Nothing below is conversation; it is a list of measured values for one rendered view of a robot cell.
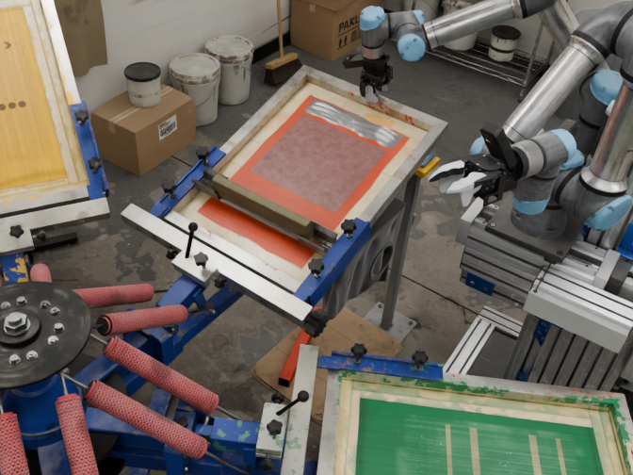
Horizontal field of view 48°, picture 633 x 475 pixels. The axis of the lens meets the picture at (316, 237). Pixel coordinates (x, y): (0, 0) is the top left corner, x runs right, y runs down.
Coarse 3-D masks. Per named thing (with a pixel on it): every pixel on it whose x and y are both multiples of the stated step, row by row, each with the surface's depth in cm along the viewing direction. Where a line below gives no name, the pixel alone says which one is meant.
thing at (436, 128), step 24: (312, 72) 251; (288, 96) 247; (360, 96) 242; (264, 120) 241; (408, 120) 235; (432, 120) 231; (240, 144) 236; (432, 144) 226; (216, 168) 230; (408, 168) 220; (192, 192) 225; (384, 192) 215; (168, 216) 218; (360, 216) 211; (216, 240) 211; (240, 264) 207; (264, 264) 204; (288, 288) 198
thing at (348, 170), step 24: (336, 144) 234; (360, 144) 233; (312, 168) 229; (336, 168) 228; (360, 168) 227; (312, 192) 223; (336, 192) 222; (360, 192) 221; (312, 216) 217; (336, 216) 216; (264, 240) 213; (288, 240) 213
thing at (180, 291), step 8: (184, 280) 197; (192, 280) 197; (176, 288) 196; (184, 288) 196; (192, 288) 195; (168, 296) 195; (176, 296) 194; (184, 296) 194; (192, 296) 196; (160, 304) 193; (168, 304) 193; (184, 304) 195
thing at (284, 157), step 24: (312, 96) 249; (288, 120) 243; (312, 120) 242; (264, 144) 237; (288, 144) 236; (312, 144) 235; (240, 168) 232; (264, 168) 231; (288, 168) 230; (264, 192) 225; (288, 192) 224; (216, 216) 221; (240, 216) 220
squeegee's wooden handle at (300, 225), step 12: (216, 180) 216; (228, 180) 215; (228, 192) 215; (240, 192) 212; (252, 192) 211; (240, 204) 216; (252, 204) 211; (264, 204) 208; (276, 204) 208; (264, 216) 213; (276, 216) 208; (288, 216) 205; (300, 216) 204; (288, 228) 209; (300, 228) 204; (312, 228) 206
